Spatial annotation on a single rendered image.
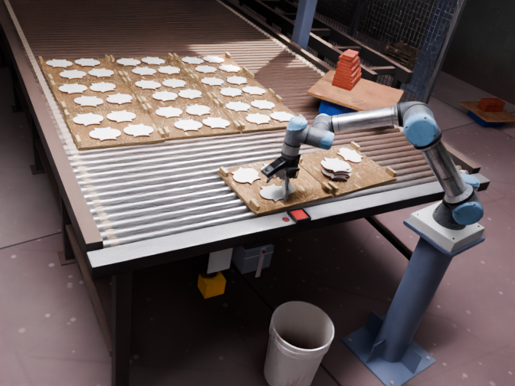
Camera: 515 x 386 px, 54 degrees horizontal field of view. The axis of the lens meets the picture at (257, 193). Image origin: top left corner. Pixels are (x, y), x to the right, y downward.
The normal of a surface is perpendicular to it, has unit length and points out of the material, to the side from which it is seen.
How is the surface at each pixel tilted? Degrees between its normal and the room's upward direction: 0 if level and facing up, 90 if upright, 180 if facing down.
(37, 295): 0
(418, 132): 84
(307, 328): 87
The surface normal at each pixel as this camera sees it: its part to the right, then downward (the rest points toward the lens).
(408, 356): -0.80, 0.22
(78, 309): 0.16, -0.82
